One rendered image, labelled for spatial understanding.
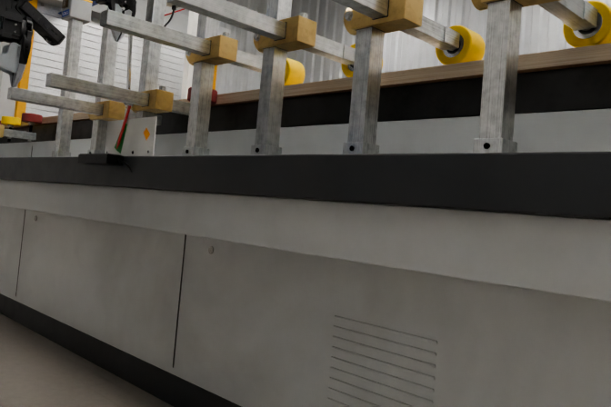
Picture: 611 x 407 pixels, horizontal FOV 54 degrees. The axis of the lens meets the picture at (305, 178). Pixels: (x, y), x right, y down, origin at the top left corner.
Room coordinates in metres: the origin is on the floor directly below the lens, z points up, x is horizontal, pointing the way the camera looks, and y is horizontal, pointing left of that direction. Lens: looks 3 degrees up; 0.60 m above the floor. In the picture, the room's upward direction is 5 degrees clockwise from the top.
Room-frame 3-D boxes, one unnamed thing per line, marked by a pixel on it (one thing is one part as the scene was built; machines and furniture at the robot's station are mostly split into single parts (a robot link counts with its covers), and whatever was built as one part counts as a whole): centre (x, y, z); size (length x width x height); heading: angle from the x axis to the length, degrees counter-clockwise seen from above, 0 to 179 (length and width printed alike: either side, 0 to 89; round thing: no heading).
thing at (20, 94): (1.68, 0.62, 0.83); 0.43 x 0.03 x 0.04; 134
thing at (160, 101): (1.56, 0.41, 0.85); 0.13 x 0.06 x 0.05; 44
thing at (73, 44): (1.94, 0.79, 0.93); 0.05 x 0.04 x 0.45; 44
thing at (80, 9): (1.94, 0.79, 1.18); 0.07 x 0.07 x 0.08; 44
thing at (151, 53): (1.57, 0.43, 0.93); 0.03 x 0.03 x 0.48; 44
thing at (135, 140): (1.58, 0.47, 0.75); 0.26 x 0.01 x 0.10; 44
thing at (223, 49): (1.38, 0.24, 0.95); 0.13 x 0.06 x 0.05; 44
